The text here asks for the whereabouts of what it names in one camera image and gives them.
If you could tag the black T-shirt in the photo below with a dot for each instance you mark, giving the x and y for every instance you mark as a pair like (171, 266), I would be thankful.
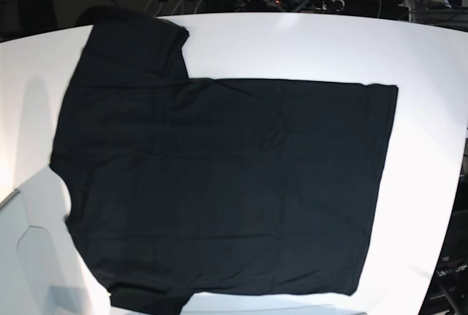
(232, 186)

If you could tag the black power strip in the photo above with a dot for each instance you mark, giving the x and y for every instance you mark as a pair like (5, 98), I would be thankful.
(315, 6)

